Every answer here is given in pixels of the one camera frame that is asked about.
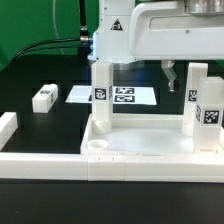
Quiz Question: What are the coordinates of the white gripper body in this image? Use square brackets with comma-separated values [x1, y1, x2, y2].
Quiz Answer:
[129, 0, 224, 60]

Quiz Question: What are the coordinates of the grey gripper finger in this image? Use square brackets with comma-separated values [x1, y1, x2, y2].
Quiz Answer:
[161, 60, 176, 92]

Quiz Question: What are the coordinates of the white desk top tray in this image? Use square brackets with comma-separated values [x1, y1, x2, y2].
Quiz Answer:
[80, 113, 224, 156]

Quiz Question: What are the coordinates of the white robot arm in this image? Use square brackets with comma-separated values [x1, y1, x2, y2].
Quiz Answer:
[89, 0, 224, 91]

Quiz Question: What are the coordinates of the fiducial marker plate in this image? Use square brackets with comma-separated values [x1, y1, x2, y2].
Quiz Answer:
[66, 85, 157, 106]

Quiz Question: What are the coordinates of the white U-shaped obstacle fence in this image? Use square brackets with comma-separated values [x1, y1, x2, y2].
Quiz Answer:
[0, 113, 224, 183]

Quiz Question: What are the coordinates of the black cable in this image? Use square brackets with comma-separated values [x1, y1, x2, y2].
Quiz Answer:
[7, 0, 94, 67]

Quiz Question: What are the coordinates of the thin white cable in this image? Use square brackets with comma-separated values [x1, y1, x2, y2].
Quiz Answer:
[52, 0, 66, 56]

